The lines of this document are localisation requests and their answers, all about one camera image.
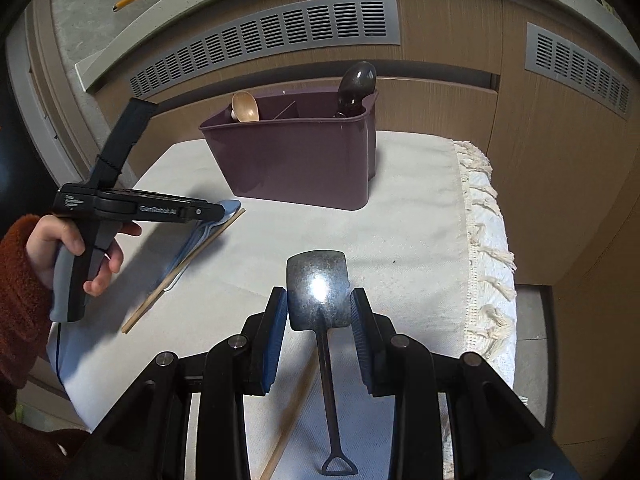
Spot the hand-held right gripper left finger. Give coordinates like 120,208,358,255
88,286,291,480

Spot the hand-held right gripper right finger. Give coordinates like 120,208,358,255
350,287,584,480

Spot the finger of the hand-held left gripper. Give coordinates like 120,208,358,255
188,199,226,224

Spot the light blue spoon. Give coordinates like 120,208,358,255
149,199,244,294

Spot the metal shovel-shaped spoon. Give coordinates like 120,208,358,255
286,249,360,477

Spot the wooden chopstick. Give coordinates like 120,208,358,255
262,354,322,480
121,208,246,334

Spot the purple plastic utensil holder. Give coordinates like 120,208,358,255
198,87,380,211

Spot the person's left forearm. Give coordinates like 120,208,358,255
0,214,54,413

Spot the person's left hand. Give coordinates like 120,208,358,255
26,214,144,299

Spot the wooden spoon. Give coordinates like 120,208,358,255
230,91,260,124

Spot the white fringed tablecloth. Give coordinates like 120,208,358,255
47,130,519,480

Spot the long grey vent grille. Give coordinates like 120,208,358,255
127,0,404,100

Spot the dark glossy ladle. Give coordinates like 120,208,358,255
333,61,377,119

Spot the short grey vent grille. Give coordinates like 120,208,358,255
524,22,632,121

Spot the dark gripper cable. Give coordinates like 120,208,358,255
50,319,70,394

